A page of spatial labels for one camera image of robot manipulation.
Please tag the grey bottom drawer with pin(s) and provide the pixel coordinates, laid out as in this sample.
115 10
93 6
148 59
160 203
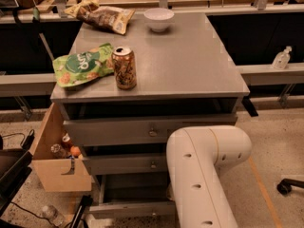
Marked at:
132 195

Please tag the grey drawer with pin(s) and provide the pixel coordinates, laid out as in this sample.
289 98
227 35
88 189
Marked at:
135 130
132 195
125 164

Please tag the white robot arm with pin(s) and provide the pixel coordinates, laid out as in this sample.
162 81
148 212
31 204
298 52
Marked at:
193 156

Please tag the grey drawer cabinet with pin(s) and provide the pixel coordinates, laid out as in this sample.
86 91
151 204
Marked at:
183 71

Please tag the grey top drawer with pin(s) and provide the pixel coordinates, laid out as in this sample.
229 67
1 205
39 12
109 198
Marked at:
135 130

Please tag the grey middle drawer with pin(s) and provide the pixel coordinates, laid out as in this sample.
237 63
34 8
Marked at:
125 164

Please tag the brown soda can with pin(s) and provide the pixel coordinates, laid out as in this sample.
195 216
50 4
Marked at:
123 59

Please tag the green snack bag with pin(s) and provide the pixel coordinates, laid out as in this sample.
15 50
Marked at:
80 68

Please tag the white bowl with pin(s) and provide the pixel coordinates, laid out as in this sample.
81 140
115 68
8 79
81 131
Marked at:
158 19

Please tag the orange fruit in box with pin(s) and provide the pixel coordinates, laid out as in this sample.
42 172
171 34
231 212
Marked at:
75 151

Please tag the bottle in wooden box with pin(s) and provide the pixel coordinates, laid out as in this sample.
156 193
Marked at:
58 151

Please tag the brown chip bag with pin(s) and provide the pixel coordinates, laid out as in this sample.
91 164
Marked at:
101 17

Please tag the wooden side box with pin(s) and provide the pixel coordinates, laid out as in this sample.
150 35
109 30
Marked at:
56 175

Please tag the clear sanitizer bottle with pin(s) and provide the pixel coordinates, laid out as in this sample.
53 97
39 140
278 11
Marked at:
282 58

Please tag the clear plastic floor bottle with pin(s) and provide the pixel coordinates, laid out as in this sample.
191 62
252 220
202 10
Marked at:
53 215

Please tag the black equipment at left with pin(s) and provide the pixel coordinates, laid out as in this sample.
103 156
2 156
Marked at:
14 169

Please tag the black chair base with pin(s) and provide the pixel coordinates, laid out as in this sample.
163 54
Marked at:
285 186

